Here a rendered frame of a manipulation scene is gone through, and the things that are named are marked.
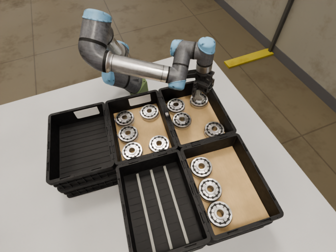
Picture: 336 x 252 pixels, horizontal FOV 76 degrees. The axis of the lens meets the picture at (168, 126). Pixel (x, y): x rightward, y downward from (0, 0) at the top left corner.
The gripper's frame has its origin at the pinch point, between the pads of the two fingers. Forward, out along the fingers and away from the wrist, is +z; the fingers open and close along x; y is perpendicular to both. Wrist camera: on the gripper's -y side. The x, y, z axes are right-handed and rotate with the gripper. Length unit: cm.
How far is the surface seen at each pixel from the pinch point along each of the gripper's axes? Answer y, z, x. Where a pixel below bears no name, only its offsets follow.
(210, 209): 37, 6, -47
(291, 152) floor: 70, 92, 65
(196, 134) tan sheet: 10.9, 8.4, -17.0
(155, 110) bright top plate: -15.5, 5.4, -18.1
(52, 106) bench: -85, 21, -46
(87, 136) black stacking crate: -37, 9, -52
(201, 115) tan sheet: 6.5, 8.4, -4.5
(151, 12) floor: -193, 91, 187
